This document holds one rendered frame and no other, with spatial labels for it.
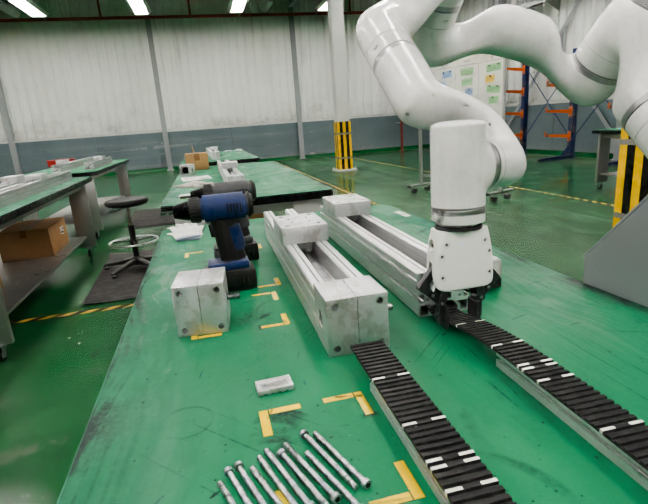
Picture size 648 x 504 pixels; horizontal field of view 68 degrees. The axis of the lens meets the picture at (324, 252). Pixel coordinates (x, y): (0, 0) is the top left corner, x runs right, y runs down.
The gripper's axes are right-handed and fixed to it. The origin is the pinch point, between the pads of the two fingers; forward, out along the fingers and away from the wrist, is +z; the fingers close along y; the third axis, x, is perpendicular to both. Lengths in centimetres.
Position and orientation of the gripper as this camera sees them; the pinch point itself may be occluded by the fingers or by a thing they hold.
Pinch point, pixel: (458, 313)
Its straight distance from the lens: 84.8
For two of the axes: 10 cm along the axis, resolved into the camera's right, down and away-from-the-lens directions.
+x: -2.3, -2.3, 9.5
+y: 9.7, -1.3, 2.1
